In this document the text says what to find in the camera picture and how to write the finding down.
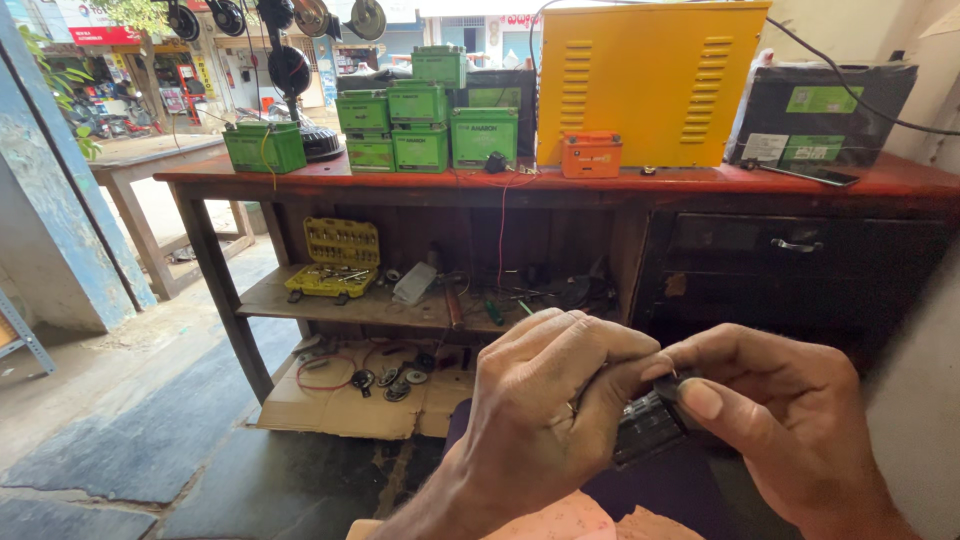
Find small black cap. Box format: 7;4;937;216
651;369;705;434

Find row of hanging horns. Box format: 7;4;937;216
150;0;389;100

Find round black ribbed disc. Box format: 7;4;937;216
298;123;347;163

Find plain wooden bench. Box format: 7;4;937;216
88;133;258;303

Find black battery behind green ones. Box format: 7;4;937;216
448;67;538;159

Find small orange battery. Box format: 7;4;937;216
560;131;624;180

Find black power cable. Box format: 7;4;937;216
528;0;960;138

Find yellow metal charger box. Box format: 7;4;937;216
535;1;772;169

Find green battery with yellow wire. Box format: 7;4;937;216
222;120;308;175

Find black smartphone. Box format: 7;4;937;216
756;162;862;188

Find yellow socket set case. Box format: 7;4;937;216
284;216;382;300

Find thin red wire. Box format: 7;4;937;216
450;168;541;290

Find dark wooden work table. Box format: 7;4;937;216
153;152;960;408

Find street shopfronts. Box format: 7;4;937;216
22;0;541;140

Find stack of green batteries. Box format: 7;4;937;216
334;44;520;175

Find flattened cardboard sheet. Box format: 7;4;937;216
255;339;481;441

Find black ribbed electrical unit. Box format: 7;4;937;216
611;390;691;471

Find blue metal rack frame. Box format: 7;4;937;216
0;288;58;377

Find heap of tools and wires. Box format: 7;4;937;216
480;253;618;320

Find green leafy plant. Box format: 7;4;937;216
16;24;104;162

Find large black battery green label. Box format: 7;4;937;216
726;60;919;169

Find red wire loop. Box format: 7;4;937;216
295;353;358;393

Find parked motorbikes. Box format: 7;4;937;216
63;78;164;141

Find person's right hand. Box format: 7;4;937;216
658;324;895;528

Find clear plastic box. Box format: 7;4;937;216
391;261;439;307

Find wooden handled hammer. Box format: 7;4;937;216
438;271;470;332

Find person's left hand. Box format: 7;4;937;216
448;307;675;520

